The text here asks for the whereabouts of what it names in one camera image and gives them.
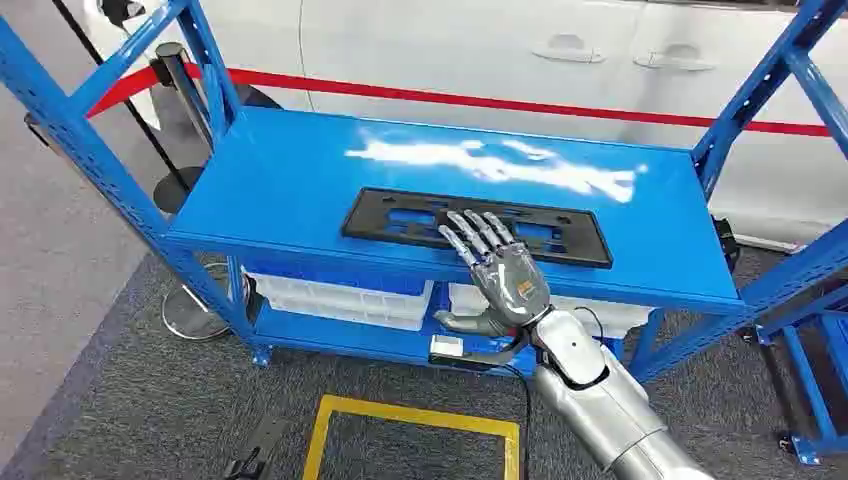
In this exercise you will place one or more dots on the black stanchion with chrome base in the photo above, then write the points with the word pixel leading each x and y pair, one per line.
pixel 179 79

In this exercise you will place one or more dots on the black robot foot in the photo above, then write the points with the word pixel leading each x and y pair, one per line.
pixel 255 450

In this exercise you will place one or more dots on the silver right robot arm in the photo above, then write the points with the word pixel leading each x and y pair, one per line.
pixel 596 391

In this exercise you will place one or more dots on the thin black stanchion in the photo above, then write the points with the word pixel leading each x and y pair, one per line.
pixel 119 93

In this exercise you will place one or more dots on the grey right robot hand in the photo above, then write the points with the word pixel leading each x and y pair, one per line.
pixel 510 281

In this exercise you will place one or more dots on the red barrier belt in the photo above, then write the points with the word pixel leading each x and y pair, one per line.
pixel 464 99

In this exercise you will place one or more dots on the white plastic bin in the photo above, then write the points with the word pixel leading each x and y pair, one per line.
pixel 344 301
pixel 596 316

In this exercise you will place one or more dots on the blue metal rack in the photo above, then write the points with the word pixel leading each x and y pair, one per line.
pixel 805 371
pixel 291 172

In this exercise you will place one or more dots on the black plastic panel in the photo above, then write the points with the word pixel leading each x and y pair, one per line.
pixel 378 222

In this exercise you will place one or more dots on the white car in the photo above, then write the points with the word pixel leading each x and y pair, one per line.
pixel 430 46

